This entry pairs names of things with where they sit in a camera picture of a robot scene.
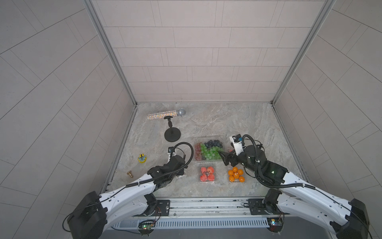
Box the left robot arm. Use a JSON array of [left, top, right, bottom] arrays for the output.
[[67, 155, 187, 239]]

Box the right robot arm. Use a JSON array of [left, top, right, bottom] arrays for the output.
[[219, 145, 370, 239]]

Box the orange fruit box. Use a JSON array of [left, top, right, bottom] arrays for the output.
[[227, 166, 246, 183]]

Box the clear grape box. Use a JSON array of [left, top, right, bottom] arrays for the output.
[[194, 136, 225, 162]]

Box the black microphone stand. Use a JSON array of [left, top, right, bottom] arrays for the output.
[[164, 116, 181, 142]]

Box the yellow toy piece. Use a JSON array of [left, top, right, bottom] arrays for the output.
[[137, 154, 147, 163]]

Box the small brass piece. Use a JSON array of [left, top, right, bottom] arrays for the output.
[[126, 171, 134, 178]]

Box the glitter microphone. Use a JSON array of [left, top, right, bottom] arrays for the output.
[[147, 108, 186, 120]]

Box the left circuit board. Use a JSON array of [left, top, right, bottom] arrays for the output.
[[138, 220, 155, 236]]

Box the circuit board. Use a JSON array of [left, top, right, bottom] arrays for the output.
[[138, 220, 155, 236], [267, 218, 284, 233]]

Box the right circuit board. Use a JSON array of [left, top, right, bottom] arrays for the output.
[[267, 218, 284, 233]]

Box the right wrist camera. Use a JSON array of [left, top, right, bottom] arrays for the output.
[[229, 134, 244, 156]]

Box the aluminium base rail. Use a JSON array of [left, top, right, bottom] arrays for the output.
[[82, 195, 333, 220]]

